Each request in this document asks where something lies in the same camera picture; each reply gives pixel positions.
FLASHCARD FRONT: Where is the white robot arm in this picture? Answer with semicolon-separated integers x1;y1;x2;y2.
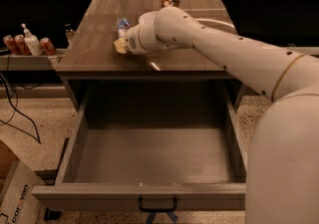
115;7;319;224

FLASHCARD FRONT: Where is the cardboard box with logo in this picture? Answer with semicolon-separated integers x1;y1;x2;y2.
0;141;43;224

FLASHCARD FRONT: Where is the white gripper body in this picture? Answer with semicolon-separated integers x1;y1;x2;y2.
126;25;146;55

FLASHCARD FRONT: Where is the black drawer handle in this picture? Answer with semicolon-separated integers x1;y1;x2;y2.
138;197;177;213

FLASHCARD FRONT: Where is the grey side shelf left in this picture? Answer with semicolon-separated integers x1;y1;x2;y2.
0;49;65;71

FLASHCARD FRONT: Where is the white pump soap bottle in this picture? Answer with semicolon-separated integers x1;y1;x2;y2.
22;24;43;56

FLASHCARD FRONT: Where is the open grey top drawer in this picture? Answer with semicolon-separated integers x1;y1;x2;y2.
33;90;246;211

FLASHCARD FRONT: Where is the red soda can middle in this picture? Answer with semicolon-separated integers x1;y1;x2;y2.
14;34;31;55

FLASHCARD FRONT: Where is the white ceramic bowl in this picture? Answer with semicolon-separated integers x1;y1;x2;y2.
139;11;159;25

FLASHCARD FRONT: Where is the red soda can leftmost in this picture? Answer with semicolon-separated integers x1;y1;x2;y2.
3;35;21;55

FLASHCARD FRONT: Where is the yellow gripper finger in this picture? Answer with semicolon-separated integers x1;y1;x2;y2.
114;38;129;54

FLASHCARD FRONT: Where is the grey wooden cabinet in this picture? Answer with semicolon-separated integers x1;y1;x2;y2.
57;0;253;115

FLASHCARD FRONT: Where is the small dark glass bottle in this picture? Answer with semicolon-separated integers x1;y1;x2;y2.
65;24;75;43

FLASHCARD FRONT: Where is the red soda can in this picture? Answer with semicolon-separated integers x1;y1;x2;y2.
14;34;31;55
40;37;57;56
3;35;21;55

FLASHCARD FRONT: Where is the black floor cable left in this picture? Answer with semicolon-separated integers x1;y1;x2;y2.
0;72;43;145

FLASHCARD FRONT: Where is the red soda can right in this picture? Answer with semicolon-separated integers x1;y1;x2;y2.
40;37;57;56

